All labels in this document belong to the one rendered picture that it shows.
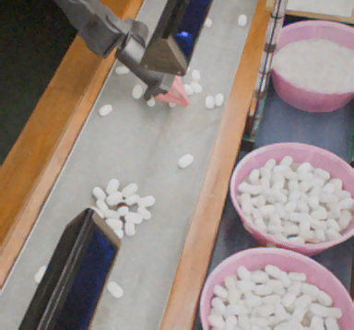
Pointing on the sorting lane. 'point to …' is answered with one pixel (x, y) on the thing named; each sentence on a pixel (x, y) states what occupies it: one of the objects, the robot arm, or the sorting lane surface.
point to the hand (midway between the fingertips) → (185, 102)
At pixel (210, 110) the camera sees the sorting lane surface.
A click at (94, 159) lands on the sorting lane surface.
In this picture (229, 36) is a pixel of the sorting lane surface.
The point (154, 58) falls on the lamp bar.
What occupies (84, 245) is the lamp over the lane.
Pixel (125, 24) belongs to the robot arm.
